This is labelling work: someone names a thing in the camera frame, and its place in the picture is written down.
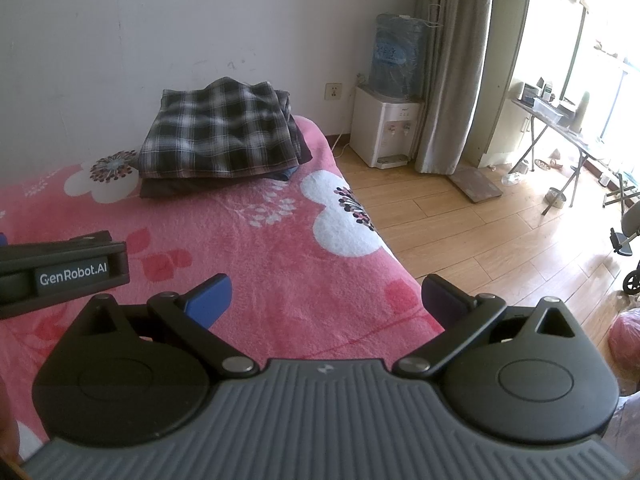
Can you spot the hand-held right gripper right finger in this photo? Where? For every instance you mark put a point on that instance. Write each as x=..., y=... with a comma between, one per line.
x=442, y=300

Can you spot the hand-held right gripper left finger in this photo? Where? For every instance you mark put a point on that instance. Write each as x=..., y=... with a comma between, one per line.
x=212, y=300

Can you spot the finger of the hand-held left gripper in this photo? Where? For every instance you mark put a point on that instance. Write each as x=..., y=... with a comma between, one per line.
x=75, y=241

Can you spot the black white plaid shirt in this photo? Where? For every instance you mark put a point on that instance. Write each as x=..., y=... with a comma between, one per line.
x=220, y=130

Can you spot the pink floral blanket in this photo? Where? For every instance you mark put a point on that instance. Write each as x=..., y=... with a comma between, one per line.
x=225, y=240

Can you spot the dark grey folded garment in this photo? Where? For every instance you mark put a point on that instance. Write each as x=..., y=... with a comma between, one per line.
x=200, y=187

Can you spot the brown floor board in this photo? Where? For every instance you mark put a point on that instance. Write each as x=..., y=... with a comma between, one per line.
x=475, y=186

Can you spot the folded blue jeans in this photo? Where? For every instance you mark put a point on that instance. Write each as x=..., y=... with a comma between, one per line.
x=285, y=175

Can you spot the white water dispenser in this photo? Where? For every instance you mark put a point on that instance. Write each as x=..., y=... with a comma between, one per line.
x=372, y=125

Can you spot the wheelchair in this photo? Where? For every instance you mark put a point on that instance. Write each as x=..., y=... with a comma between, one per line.
x=631, y=282

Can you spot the pink plastic bag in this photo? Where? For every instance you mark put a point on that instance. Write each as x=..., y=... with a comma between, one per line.
x=627, y=345

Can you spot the folding table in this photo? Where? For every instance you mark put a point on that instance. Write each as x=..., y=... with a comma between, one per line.
x=587, y=147

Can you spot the clear plastic container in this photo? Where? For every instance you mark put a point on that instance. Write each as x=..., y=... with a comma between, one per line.
x=547, y=109

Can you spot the beige curtain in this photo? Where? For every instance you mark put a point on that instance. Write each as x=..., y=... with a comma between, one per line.
x=450, y=60

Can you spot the wall socket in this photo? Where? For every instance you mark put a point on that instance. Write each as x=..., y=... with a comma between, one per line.
x=333, y=91

